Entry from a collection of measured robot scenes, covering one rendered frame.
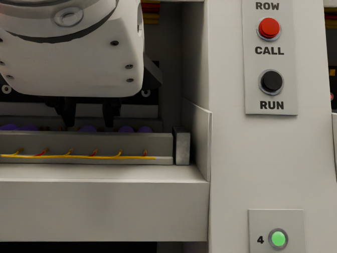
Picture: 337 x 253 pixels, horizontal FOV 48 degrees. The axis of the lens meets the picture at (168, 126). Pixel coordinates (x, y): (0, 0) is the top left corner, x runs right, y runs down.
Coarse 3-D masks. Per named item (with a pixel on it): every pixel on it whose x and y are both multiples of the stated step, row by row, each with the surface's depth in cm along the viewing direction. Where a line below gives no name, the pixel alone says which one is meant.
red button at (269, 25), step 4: (264, 20) 29; (268, 20) 29; (272, 20) 29; (260, 24) 29; (264, 24) 29; (268, 24) 29; (272, 24) 29; (276, 24) 29; (260, 28) 29; (264, 28) 29; (268, 28) 29; (272, 28) 29; (276, 28) 29; (260, 32) 29; (264, 32) 29; (268, 32) 29; (272, 32) 29; (276, 32) 29; (264, 36) 29; (268, 36) 29; (272, 36) 29
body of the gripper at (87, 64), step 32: (128, 0) 21; (0, 32) 21; (96, 32) 21; (128, 32) 22; (0, 64) 24; (32, 64) 24; (64, 64) 24; (96, 64) 24; (128, 64) 25; (96, 96) 29
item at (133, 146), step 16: (0, 144) 31; (16, 144) 31; (32, 144) 31; (48, 144) 31; (64, 144) 32; (80, 144) 32; (96, 144) 32; (112, 144) 32; (128, 144) 32; (144, 144) 32; (160, 144) 32
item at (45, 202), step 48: (192, 144) 35; (0, 192) 26; (48, 192) 26; (96, 192) 26; (144, 192) 27; (192, 192) 27; (0, 240) 26; (48, 240) 27; (96, 240) 27; (144, 240) 27; (192, 240) 27
